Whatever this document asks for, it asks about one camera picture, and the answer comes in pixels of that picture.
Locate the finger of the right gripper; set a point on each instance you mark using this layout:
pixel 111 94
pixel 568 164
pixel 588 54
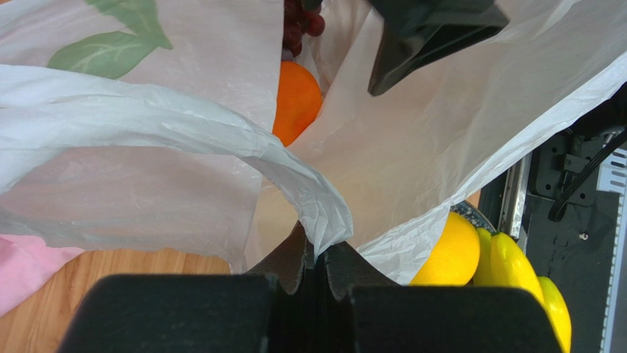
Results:
pixel 420 32

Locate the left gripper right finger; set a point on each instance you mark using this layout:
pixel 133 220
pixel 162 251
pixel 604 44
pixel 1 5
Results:
pixel 364 311

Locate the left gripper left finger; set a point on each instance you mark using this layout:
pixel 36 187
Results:
pixel 261 310

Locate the yellow fake lemon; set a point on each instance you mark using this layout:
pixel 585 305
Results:
pixel 454 258

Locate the dark red fake grapes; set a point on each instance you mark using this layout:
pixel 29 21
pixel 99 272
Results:
pixel 300 18

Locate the orange fake orange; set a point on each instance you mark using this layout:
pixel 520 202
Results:
pixel 299 100

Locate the yellow fake banana bunch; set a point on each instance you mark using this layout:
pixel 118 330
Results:
pixel 502 263

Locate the white plastic bag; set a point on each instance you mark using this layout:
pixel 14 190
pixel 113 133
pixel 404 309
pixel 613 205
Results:
pixel 145 124

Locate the speckled round plate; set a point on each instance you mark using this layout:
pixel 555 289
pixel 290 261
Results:
pixel 474 216

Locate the pink folded cloth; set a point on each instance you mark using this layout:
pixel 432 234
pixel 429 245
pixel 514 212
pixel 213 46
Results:
pixel 27 263

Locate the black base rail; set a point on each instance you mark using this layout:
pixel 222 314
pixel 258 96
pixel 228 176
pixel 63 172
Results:
pixel 582 252

